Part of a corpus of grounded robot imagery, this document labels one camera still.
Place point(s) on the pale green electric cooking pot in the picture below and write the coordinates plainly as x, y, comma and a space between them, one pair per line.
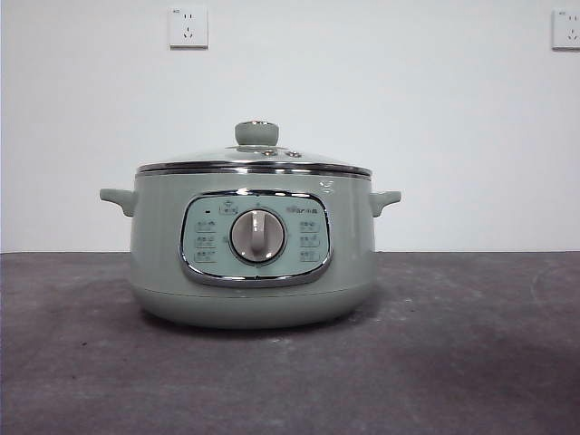
167, 254

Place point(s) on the glass lid with green knob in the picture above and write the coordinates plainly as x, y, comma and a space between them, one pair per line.
256, 134

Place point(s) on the white wall socket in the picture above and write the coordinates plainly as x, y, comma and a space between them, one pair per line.
189, 27
567, 29

